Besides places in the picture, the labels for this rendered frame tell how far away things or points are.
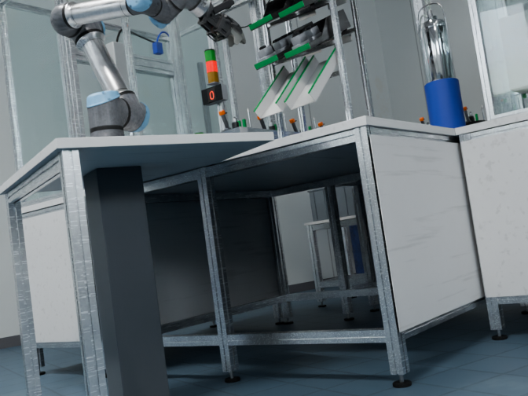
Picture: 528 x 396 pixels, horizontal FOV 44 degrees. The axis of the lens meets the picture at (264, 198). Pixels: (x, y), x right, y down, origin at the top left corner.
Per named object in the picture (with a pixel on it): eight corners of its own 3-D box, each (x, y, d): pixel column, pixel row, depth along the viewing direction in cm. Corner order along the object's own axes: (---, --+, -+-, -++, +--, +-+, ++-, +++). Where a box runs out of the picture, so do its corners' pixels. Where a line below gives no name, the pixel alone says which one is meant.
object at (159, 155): (56, 148, 173) (55, 137, 173) (-2, 195, 249) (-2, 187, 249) (274, 140, 210) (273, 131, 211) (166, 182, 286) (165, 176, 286)
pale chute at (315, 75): (316, 101, 234) (308, 92, 232) (291, 110, 244) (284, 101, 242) (343, 53, 249) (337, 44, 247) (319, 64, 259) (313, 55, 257)
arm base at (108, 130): (89, 154, 218) (86, 125, 218) (86, 161, 232) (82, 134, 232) (134, 151, 223) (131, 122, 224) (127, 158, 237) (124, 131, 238)
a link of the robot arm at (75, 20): (34, 0, 237) (143, -22, 215) (56, 8, 247) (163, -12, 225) (35, 31, 237) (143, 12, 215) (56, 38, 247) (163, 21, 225)
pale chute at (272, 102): (283, 111, 243) (276, 102, 242) (260, 119, 253) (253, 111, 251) (312, 64, 258) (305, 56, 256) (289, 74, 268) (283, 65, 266)
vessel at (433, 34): (449, 76, 290) (436, -6, 292) (420, 84, 298) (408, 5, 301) (461, 80, 301) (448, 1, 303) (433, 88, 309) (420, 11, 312)
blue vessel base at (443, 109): (460, 135, 287) (450, 75, 289) (427, 142, 296) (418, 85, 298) (473, 137, 299) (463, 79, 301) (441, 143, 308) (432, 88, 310)
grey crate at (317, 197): (387, 210, 433) (382, 176, 435) (311, 221, 471) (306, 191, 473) (414, 207, 466) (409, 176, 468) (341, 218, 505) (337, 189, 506)
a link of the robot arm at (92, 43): (111, 136, 235) (52, 19, 248) (137, 140, 248) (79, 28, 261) (133, 117, 230) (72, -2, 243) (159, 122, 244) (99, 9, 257)
